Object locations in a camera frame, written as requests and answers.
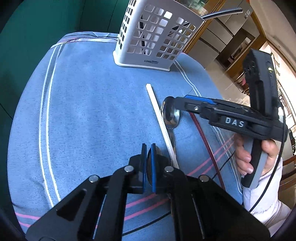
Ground silver spoon with gold handle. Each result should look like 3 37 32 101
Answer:
160 96 181 166

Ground black cable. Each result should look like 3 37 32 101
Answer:
248 107 286 212

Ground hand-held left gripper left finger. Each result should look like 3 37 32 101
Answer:
25 143 148 241

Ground teal base cabinets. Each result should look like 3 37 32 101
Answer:
0 0 130 130

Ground white chopstick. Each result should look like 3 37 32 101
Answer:
146 84 179 169
217 7 243 14

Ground white plastic utensil holder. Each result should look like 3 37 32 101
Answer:
113 0 206 72

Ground person's right forearm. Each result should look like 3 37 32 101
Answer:
242 158 293 230

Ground silver refrigerator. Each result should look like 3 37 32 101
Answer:
199 0 266 70

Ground silver spoon with patterned handle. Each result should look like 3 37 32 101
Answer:
146 146 162 189

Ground person's right hand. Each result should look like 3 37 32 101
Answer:
233 134 284 178

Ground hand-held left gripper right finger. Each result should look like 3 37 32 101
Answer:
151 143 271 241

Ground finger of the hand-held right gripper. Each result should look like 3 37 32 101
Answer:
184 94 224 105
173 97 211 120

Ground blue striped cloth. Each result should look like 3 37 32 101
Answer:
7 32 244 237

